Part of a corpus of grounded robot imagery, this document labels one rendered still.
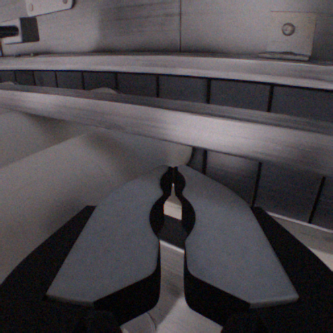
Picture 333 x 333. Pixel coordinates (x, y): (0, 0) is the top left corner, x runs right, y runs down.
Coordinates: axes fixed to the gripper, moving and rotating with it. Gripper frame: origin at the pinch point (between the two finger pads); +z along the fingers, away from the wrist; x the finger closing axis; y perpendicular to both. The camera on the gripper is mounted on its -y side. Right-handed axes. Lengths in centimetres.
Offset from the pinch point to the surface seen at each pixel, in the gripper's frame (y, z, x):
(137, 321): 25.7, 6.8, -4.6
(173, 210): 4.2, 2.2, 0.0
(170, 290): 18.5, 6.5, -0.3
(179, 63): -4.6, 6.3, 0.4
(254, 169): 1.7, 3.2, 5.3
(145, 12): -8.3, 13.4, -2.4
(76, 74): -3.5, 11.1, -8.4
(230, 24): -7.1, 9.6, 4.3
